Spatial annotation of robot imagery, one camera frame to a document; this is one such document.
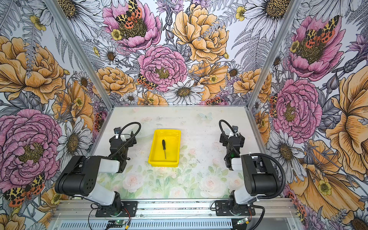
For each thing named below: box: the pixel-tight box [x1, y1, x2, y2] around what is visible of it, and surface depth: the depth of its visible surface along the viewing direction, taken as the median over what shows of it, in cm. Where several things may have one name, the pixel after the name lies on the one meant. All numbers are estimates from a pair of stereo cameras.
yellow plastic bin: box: [148, 129, 182, 168], surface depth 96 cm
